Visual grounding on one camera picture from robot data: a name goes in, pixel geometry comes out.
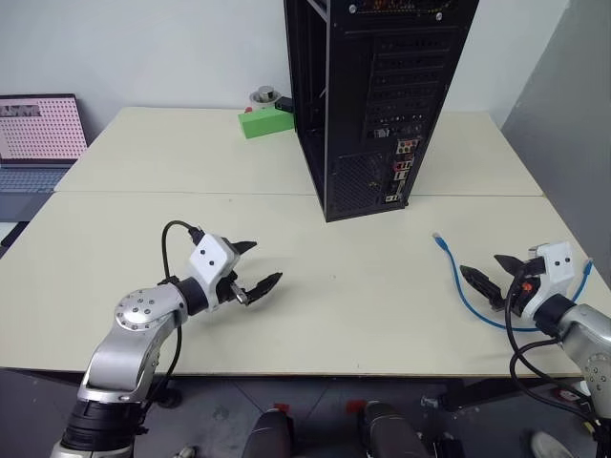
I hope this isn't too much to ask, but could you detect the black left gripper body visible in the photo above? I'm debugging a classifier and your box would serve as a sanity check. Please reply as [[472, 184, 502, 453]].
[[209, 268, 251, 313]]

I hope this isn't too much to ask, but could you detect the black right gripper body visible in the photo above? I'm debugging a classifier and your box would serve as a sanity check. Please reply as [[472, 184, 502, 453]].
[[504, 257, 546, 320]]

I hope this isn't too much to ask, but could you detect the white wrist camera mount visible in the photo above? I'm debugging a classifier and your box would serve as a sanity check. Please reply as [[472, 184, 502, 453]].
[[518, 241, 575, 322], [187, 233, 241, 314]]

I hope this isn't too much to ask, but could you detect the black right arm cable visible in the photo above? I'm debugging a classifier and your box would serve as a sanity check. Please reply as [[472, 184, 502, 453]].
[[504, 281, 599, 433]]

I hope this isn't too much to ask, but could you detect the black table base frame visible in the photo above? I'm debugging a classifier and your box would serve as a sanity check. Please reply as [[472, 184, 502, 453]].
[[421, 376, 591, 414]]

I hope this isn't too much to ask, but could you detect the blue ethernet cable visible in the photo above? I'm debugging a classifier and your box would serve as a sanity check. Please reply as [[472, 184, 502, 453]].
[[432, 231, 595, 332]]

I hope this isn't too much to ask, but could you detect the silver round button device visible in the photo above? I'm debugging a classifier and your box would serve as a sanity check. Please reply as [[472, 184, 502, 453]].
[[248, 85, 281, 113]]

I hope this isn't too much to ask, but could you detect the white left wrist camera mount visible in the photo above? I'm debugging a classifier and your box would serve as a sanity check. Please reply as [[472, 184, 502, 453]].
[[187, 233, 241, 314]]

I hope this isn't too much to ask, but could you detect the white shoe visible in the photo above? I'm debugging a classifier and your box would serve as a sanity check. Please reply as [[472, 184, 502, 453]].
[[531, 430, 570, 458]]

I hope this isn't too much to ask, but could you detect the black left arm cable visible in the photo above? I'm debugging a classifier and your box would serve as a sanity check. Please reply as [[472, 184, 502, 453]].
[[142, 219, 204, 411]]

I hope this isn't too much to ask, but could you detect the black computer tower case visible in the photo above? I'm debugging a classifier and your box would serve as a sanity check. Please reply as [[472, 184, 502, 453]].
[[283, 0, 481, 223]]

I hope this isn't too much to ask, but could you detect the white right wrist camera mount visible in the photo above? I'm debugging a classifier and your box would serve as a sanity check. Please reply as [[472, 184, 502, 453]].
[[518, 241, 575, 322]]

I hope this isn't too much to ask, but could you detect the laptop with pink screen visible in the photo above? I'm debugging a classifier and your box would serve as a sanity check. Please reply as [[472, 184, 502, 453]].
[[0, 93, 91, 195]]

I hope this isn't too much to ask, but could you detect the dark rounded shape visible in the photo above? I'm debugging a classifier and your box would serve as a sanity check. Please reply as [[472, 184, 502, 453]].
[[356, 400, 433, 458], [242, 407, 296, 458]]

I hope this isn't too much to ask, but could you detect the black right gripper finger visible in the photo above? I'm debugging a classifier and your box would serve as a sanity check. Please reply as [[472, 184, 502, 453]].
[[493, 254, 527, 278], [459, 264, 509, 312]]

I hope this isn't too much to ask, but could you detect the green rectangular box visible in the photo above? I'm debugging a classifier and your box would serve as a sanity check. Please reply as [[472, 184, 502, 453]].
[[238, 108, 295, 141]]

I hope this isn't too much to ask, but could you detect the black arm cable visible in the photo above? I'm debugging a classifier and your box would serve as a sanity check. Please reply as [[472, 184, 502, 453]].
[[504, 281, 599, 433], [142, 219, 204, 411]]

